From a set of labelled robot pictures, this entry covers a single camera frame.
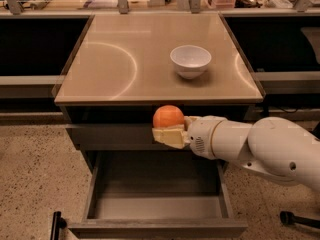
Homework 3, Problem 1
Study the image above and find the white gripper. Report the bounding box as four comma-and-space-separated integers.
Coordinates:
152, 116, 226, 160

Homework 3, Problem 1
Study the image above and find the orange fruit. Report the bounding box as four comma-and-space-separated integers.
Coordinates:
153, 105, 184, 128

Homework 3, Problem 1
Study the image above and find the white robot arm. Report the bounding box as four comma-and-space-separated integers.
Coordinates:
152, 116, 320, 191

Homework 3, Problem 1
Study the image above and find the open middle drawer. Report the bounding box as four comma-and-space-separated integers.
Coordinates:
69, 151, 247, 239

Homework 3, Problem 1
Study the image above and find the grey drawer cabinet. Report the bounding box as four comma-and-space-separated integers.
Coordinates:
55, 12, 265, 166

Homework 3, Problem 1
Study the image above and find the closed top drawer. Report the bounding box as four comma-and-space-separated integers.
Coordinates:
67, 124, 172, 151

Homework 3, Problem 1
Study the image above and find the white bowl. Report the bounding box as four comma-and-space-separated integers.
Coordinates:
170, 45, 212, 79

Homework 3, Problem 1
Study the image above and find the black chair base leg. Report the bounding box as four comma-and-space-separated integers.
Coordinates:
280, 211, 320, 229

